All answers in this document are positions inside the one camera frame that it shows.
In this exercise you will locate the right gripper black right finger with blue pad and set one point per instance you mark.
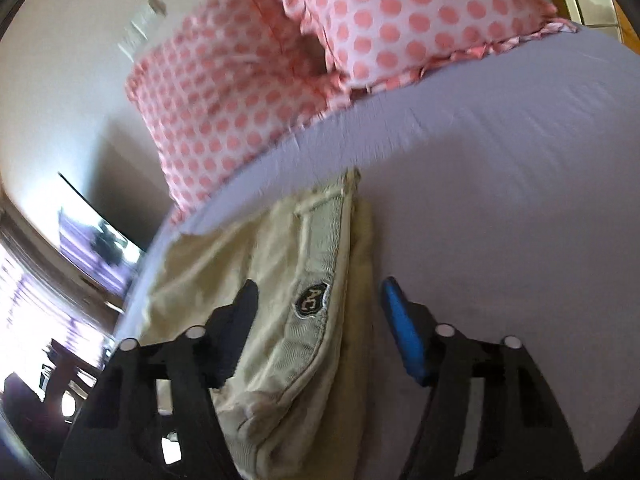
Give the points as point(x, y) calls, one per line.
point(490, 412)

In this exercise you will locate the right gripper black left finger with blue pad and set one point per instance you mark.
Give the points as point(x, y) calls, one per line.
point(150, 414)

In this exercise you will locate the khaki beige pants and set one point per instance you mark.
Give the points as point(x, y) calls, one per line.
point(295, 406)

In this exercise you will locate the lavender bed sheet mattress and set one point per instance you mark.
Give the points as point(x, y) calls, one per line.
point(505, 198)

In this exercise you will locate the left pink polka-dot pillow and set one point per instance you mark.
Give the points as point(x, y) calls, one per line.
point(231, 81)

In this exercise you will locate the pink polka-dot pillow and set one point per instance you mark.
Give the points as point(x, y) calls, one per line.
point(231, 81)
point(376, 45)

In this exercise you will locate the right pink polka-dot pillow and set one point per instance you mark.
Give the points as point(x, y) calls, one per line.
point(376, 45)

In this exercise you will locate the dark framed wall mirror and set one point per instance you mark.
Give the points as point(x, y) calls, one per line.
point(100, 252)

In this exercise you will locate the white wall light switch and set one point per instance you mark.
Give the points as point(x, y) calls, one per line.
point(141, 27)

